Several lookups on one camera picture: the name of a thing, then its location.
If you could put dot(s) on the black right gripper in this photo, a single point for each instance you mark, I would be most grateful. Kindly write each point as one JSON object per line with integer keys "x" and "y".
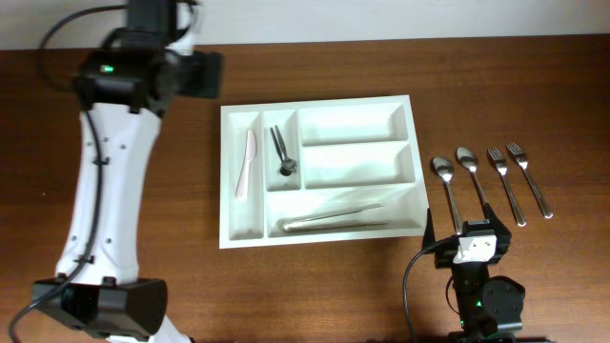
{"x": 477, "y": 228}

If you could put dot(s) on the steel spoon tray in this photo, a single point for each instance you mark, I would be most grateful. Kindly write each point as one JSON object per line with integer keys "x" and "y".
{"x": 444, "y": 168}

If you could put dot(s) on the pale pink plastic knife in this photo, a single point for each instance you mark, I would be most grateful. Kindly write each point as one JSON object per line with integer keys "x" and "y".
{"x": 249, "y": 155}

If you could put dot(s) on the small dark metal tongs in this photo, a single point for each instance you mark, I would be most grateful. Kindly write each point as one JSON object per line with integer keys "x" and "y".
{"x": 288, "y": 165}

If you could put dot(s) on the long steel tongs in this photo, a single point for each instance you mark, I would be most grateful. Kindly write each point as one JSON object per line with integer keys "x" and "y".
{"x": 334, "y": 220}

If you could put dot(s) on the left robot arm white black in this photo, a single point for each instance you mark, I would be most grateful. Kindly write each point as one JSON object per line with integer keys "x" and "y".
{"x": 124, "y": 88}

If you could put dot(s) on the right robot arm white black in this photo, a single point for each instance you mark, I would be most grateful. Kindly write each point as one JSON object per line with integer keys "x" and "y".
{"x": 489, "y": 308}

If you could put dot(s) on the steel fork inner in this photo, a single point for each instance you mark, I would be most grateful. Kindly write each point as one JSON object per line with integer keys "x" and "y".
{"x": 501, "y": 166}

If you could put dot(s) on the steel fork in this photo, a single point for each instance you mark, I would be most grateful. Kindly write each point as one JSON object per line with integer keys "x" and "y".
{"x": 501, "y": 166}
{"x": 522, "y": 160}

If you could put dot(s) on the steel fork outer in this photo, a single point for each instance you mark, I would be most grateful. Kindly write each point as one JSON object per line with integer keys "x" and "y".
{"x": 522, "y": 160}

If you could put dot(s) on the white plastic cutlery tray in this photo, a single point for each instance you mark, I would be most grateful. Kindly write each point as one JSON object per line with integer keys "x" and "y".
{"x": 349, "y": 153}

